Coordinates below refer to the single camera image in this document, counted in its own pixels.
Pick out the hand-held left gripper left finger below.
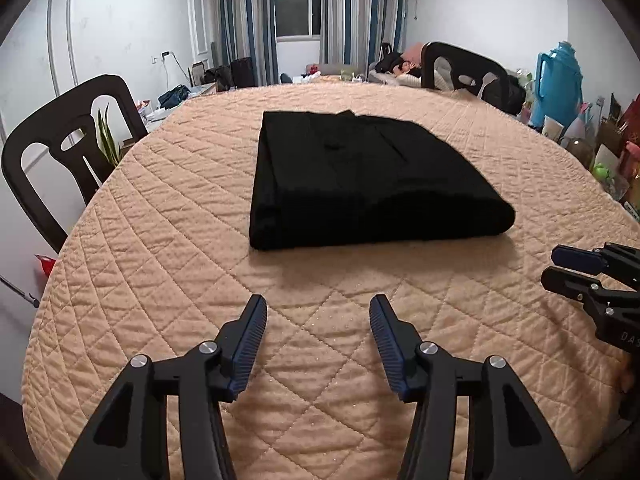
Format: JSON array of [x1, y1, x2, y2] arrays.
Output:
[[57, 294, 269, 480]]

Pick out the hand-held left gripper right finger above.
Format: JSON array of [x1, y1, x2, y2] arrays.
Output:
[[369, 295, 576, 480]]

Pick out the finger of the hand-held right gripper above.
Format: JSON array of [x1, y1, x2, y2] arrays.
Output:
[[551, 242, 640, 281], [541, 266, 609, 314]]

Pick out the black pants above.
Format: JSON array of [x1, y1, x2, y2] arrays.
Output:
[[248, 108, 516, 252]]

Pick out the pink cup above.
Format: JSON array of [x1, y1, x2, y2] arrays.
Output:
[[621, 141, 640, 176]]

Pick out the peach quilted table cover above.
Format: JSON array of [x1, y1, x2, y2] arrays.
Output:
[[21, 74, 640, 480]]

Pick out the white cup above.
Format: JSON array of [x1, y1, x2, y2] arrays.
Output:
[[541, 116, 566, 142]]

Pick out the red bag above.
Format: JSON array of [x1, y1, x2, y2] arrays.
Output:
[[617, 92, 640, 141]]

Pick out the blue thermos jug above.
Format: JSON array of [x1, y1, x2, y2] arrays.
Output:
[[530, 41, 585, 128]]

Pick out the black backpack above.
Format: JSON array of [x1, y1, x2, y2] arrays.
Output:
[[482, 74, 526, 113]]

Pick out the grey metal rod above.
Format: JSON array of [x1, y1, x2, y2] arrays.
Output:
[[0, 275, 40, 308]]

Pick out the black plastic chair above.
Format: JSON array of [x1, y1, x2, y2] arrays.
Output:
[[421, 41, 511, 106], [1, 74, 149, 253]]

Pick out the green potted plant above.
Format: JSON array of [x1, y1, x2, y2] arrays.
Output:
[[95, 105, 123, 168]]

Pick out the white cabinet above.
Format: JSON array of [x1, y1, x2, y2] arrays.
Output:
[[135, 82, 218, 133]]

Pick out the dark handbag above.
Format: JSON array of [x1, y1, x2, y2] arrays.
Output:
[[158, 85, 192, 109]]

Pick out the pink pillow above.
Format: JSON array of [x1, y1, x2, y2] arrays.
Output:
[[402, 42, 428, 66]]

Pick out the black bag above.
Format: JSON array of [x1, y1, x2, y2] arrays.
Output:
[[204, 66, 232, 92]]

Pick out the black clothes pile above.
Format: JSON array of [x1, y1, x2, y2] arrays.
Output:
[[375, 52, 408, 73]]

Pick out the black suitcase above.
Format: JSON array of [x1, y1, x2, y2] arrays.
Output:
[[230, 57, 257, 88]]

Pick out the cluttered coffee table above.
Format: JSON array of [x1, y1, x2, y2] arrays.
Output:
[[292, 71, 368, 83]]

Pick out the striped curtain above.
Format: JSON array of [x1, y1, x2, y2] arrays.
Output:
[[206, 0, 279, 87], [319, 0, 410, 68]]

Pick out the window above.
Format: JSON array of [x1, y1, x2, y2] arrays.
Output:
[[272, 0, 323, 40]]

